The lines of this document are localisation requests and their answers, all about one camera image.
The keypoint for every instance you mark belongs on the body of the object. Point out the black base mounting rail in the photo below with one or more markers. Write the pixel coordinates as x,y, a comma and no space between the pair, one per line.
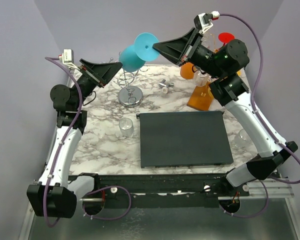
160,191

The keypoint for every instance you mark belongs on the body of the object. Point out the red plastic wine glass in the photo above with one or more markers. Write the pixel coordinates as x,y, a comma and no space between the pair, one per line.
225,37

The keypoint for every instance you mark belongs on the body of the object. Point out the blue plastic wine glass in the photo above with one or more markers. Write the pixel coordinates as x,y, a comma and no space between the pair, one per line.
141,51

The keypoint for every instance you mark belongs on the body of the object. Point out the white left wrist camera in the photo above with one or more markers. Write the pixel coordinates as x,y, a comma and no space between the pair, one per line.
67,58

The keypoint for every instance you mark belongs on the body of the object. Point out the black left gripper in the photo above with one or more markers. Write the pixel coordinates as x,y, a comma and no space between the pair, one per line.
99,74

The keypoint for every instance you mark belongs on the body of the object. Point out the clear textured wine glass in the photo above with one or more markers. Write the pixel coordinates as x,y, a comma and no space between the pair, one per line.
201,79

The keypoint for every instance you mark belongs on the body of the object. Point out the orange plastic wine glass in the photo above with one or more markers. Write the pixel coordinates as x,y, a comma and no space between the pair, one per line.
187,71

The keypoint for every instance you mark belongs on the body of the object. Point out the clear ribbed wine glass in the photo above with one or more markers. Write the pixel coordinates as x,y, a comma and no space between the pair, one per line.
126,127

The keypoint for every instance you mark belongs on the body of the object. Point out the dark grey flat box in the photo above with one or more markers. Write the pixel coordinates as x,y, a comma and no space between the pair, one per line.
183,139

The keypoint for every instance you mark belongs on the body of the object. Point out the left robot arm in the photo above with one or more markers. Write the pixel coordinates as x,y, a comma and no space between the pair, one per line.
54,195

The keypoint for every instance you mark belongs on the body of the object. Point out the gold wire wooden-base rack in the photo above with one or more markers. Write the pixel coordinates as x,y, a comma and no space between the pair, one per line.
202,97

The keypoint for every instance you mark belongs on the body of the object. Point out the small chrome metal fitting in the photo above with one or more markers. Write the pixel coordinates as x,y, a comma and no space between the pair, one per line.
164,84

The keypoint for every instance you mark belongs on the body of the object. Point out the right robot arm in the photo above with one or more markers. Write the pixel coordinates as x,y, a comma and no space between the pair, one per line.
233,94

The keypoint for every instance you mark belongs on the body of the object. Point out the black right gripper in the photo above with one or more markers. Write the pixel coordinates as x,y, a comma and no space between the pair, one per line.
178,50

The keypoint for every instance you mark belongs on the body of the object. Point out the chrome wine glass rack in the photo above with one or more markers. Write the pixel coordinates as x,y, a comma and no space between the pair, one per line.
129,96

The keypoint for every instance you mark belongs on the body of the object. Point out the aluminium extrusion rail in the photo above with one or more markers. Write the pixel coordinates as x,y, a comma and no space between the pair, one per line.
275,189

